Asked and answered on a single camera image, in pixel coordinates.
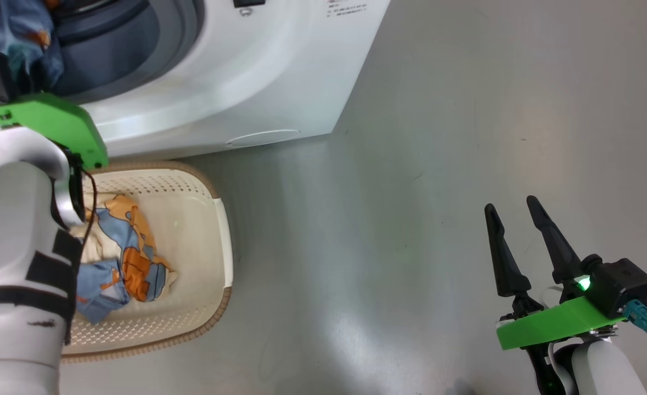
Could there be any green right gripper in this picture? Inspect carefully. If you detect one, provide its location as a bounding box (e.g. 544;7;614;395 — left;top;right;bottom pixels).
484;195;628;352

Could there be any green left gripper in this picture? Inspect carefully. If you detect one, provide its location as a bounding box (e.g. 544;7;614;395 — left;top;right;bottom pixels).
0;93;110;171

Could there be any cream garment with cartoon print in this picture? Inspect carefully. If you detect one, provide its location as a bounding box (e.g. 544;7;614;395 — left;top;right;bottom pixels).
71;193;178;324

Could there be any grey rubber door gasket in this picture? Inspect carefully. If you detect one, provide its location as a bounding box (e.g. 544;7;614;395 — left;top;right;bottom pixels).
49;0;206;105

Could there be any white front-load washing machine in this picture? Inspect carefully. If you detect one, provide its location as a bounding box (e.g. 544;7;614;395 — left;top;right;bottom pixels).
0;0;392;160

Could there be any cream perforated laundry basket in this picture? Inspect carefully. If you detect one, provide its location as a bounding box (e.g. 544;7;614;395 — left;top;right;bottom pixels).
60;160;233;363

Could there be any round white filter cover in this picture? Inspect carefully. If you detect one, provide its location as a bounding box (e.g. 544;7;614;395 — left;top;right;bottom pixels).
226;129;302;148

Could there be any small printed text label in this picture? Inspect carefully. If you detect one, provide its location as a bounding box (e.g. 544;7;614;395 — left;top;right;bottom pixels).
326;0;368;18

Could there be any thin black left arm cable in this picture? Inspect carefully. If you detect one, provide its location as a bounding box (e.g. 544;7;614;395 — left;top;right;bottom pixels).
79;167;99;258

